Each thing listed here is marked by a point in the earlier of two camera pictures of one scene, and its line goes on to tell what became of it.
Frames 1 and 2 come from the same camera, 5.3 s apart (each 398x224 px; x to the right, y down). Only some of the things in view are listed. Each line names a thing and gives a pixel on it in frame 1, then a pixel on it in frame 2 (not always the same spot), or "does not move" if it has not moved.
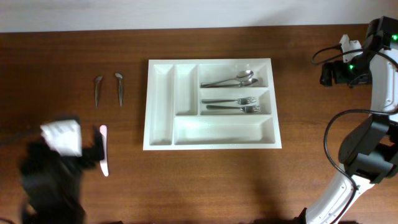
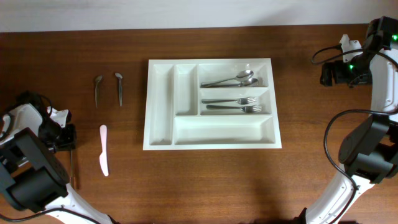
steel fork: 245,109 does not move
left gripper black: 97,154 -> 69,129
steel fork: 242,101 does not move
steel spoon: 242,74 does not move
